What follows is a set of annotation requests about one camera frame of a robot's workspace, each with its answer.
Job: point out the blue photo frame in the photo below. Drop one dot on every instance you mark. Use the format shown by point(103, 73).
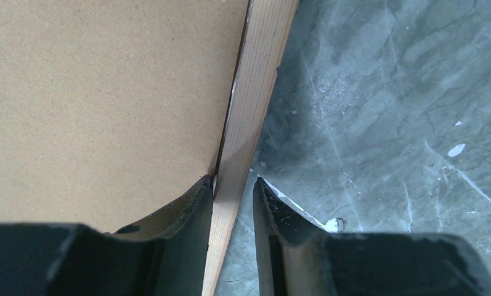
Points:
point(265, 33)

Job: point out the brown frame backing board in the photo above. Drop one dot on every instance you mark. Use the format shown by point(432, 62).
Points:
point(110, 109)

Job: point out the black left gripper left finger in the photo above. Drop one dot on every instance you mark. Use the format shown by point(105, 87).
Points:
point(163, 253)

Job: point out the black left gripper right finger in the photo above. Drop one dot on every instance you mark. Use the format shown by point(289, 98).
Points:
point(296, 257)

